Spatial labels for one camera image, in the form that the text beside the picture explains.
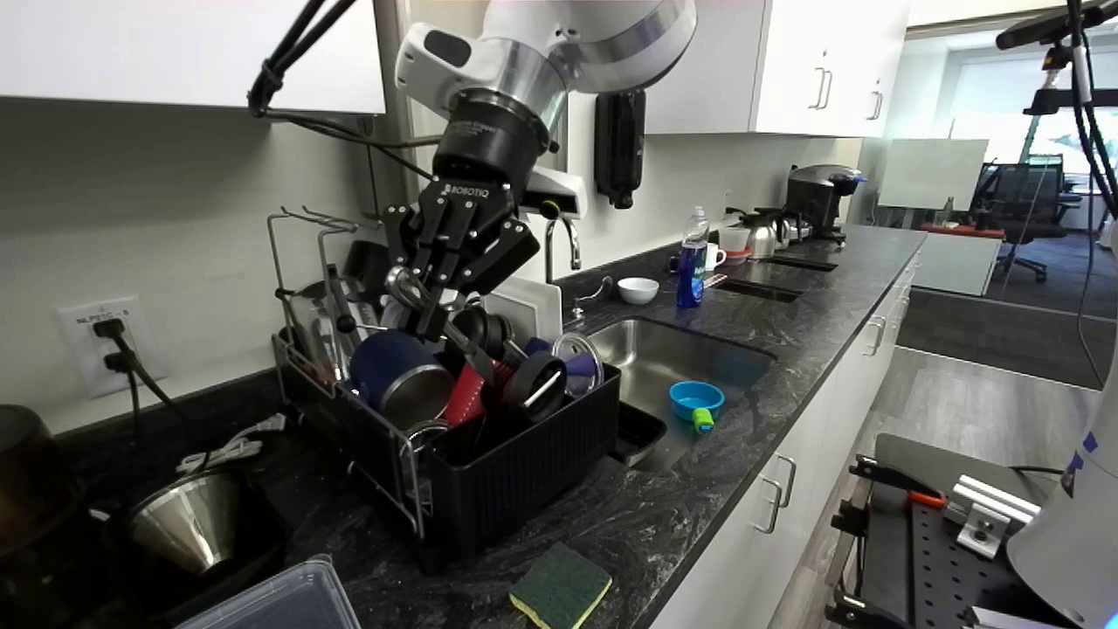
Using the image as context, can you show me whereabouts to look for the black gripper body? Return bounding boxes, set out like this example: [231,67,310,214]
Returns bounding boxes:
[383,180,538,339]

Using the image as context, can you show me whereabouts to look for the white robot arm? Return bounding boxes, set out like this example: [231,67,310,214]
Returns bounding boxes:
[387,0,698,339]

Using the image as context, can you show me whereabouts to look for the blue dish soap bottle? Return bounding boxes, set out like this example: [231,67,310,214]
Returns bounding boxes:
[674,245,704,313]

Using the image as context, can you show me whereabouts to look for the black dish rack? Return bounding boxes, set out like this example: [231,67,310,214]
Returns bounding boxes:
[273,332,623,559]

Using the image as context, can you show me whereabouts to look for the stainless steel sink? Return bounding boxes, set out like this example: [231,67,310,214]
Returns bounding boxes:
[590,320,774,467]

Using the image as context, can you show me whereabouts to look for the white cutting board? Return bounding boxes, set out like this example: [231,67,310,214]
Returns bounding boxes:
[483,275,561,344]

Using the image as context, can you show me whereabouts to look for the chrome faucet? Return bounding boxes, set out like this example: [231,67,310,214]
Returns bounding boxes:
[544,210,584,282]

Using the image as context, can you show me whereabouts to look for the dark blue mug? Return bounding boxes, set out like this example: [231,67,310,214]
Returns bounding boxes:
[349,330,447,410]

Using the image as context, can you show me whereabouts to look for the red cup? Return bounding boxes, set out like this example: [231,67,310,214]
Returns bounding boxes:
[443,366,485,428]

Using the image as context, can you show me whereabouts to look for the white small bowl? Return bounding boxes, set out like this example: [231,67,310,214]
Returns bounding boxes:
[619,275,661,306]

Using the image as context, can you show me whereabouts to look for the black soap dispenser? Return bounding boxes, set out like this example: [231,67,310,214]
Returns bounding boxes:
[595,90,645,210]

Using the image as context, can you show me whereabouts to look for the white upper cabinets right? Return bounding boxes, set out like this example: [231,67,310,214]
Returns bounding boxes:
[645,0,908,135]

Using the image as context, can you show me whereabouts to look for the black coffee machine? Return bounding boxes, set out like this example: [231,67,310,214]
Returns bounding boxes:
[784,163,864,245]

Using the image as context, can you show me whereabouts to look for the green yellow sponge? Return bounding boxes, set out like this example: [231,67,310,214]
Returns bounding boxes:
[510,542,610,629]

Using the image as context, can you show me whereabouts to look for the steel cone coffee dripper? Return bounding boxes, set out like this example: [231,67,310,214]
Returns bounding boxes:
[126,472,241,578]

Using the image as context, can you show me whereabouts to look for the clear plastic container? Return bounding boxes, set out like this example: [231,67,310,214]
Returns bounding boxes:
[173,555,363,629]

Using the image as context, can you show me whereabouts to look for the white upper cabinet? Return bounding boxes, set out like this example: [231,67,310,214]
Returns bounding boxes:
[0,0,383,114]

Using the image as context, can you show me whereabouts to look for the white lower kitchen cabinets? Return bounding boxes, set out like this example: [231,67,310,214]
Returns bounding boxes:
[650,267,915,629]

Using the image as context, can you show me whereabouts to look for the orange black bar clamp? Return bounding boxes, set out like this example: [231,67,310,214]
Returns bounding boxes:
[848,455,951,511]

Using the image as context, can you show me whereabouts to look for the black office chair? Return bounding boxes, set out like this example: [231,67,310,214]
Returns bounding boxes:
[967,161,1067,282]

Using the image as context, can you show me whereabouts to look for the black power plug cable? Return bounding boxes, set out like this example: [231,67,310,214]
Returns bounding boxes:
[89,316,187,429]

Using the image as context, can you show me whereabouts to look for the white wall outlet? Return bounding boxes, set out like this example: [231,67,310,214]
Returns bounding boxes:
[58,299,143,400]

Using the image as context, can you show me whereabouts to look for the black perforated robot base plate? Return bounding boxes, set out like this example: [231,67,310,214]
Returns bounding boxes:
[823,432,1067,629]

